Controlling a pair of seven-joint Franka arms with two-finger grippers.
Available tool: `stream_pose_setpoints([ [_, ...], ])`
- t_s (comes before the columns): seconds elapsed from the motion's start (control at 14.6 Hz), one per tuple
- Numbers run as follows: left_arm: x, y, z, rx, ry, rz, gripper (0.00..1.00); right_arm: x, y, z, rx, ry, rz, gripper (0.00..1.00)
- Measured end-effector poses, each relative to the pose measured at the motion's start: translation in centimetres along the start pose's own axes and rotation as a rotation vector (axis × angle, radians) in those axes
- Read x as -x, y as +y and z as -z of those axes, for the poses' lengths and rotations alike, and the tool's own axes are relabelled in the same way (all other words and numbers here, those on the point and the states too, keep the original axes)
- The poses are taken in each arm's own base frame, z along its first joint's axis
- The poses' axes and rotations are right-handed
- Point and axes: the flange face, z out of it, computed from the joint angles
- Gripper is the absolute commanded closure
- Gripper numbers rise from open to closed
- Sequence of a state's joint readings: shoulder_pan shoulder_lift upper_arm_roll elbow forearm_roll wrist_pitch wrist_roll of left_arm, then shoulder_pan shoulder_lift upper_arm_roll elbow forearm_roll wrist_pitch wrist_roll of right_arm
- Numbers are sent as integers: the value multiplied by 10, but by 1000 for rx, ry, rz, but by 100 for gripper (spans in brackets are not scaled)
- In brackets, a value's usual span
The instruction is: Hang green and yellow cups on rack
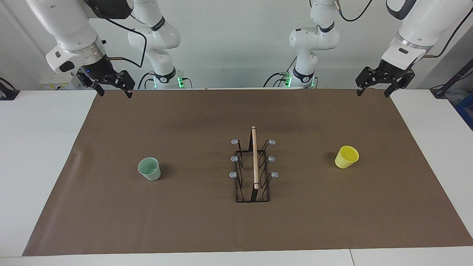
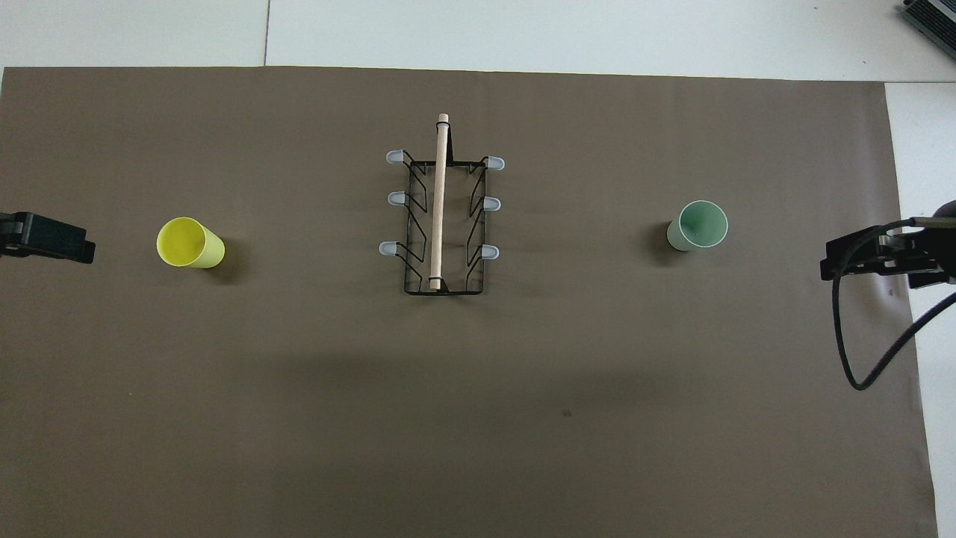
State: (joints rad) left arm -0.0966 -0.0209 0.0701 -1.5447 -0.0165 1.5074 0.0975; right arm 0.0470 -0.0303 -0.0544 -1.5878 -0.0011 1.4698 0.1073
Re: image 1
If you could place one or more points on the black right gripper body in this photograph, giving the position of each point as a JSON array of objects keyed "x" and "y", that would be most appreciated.
[{"x": 101, "y": 72}]

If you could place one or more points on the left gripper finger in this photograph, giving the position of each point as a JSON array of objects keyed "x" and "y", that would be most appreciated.
[
  {"x": 366, "y": 78},
  {"x": 399, "y": 79}
]

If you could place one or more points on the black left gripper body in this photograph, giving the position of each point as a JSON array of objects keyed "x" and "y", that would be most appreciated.
[{"x": 391, "y": 70}]

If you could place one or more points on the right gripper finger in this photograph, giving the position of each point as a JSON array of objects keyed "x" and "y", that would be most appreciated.
[
  {"x": 126, "y": 81},
  {"x": 90, "y": 78}
]

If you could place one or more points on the yellow plastic cup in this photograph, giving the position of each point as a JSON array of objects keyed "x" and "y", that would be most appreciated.
[{"x": 346, "y": 157}]

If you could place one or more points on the pale green plastic cup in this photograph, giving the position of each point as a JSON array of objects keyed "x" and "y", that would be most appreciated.
[{"x": 149, "y": 169}]

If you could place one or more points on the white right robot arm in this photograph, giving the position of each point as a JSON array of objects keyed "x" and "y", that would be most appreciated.
[{"x": 74, "y": 29}]

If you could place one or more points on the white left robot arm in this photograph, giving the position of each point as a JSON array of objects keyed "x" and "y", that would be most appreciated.
[{"x": 414, "y": 33}]

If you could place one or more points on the white power strip box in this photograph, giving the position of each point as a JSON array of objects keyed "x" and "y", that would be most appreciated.
[{"x": 55, "y": 80}]

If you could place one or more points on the black stand with pole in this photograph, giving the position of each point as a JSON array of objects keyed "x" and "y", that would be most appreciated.
[{"x": 441, "y": 91}]

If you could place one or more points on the blue crate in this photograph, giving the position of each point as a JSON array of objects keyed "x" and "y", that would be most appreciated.
[{"x": 466, "y": 111}]

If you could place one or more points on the black table clamp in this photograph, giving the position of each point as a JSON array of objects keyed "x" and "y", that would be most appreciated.
[{"x": 9, "y": 94}]

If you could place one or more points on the brown table mat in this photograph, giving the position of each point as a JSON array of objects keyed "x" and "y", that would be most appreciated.
[{"x": 184, "y": 221}]

